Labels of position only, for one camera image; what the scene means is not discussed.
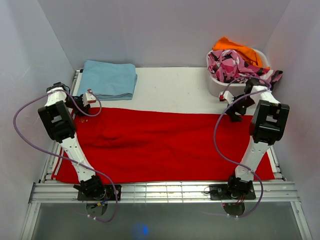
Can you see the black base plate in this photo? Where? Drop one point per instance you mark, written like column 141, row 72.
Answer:
column 109, row 194
column 224, row 192

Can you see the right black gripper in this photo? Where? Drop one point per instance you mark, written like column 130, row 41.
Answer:
column 233, row 117

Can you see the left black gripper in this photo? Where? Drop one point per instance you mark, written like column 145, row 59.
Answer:
column 85, row 109

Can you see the orange garment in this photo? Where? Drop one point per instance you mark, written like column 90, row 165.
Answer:
column 247, row 53

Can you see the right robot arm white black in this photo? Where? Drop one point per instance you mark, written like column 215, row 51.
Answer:
column 267, row 126

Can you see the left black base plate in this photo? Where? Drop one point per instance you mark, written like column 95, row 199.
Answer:
column 109, row 194

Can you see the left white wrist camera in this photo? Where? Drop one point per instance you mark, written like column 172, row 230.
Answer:
column 88, row 98

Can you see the red trousers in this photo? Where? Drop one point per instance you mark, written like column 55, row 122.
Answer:
column 130, row 146

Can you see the aluminium rail frame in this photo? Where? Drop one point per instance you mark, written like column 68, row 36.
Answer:
column 54, row 210

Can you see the folded light blue trousers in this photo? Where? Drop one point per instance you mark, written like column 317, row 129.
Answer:
column 108, row 81

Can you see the pink camouflage trousers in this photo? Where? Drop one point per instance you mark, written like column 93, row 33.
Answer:
column 228, row 65

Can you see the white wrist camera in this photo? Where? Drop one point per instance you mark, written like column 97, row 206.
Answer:
column 88, row 98
column 226, row 96

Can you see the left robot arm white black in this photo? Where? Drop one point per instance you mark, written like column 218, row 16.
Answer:
column 60, row 126

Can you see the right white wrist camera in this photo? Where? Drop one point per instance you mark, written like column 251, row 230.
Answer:
column 226, row 96

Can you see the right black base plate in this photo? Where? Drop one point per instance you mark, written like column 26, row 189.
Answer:
column 224, row 192

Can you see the white plastic basket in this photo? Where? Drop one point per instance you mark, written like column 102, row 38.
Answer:
column 215, row 86

